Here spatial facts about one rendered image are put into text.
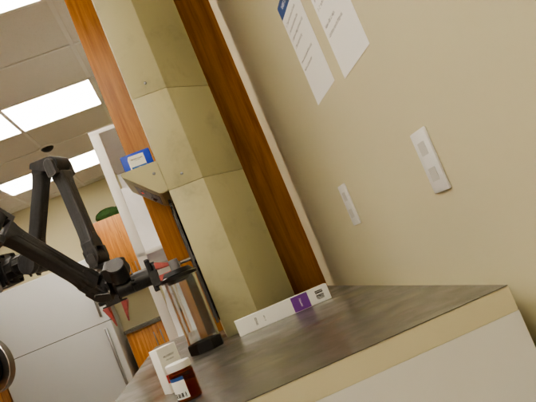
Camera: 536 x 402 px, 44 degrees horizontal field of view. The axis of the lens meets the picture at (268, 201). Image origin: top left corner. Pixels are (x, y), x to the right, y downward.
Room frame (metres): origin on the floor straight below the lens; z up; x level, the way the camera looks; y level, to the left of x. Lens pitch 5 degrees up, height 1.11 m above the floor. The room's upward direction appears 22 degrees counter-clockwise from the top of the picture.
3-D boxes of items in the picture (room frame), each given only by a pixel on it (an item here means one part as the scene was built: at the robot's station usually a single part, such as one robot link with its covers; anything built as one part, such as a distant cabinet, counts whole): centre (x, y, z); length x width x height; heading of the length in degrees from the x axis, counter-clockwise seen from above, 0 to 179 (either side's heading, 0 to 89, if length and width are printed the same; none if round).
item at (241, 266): (2.15, 0.16, 1.33); 0.32 x 0.25 x 0.77; 8
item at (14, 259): (2.52, 0.98, 1.45); 0.09 x 0.08 x 0.12; 159
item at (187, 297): (1.87, 0.31, 1.06); 0.11 x 0.11 x 0.21
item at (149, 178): (2.12, 0.34, 1.46); 0.32 x 0.11 x 0.10; 8
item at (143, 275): (2.05, 0.44, 1.20); 0.07 x 0.07 x 0.10; 8
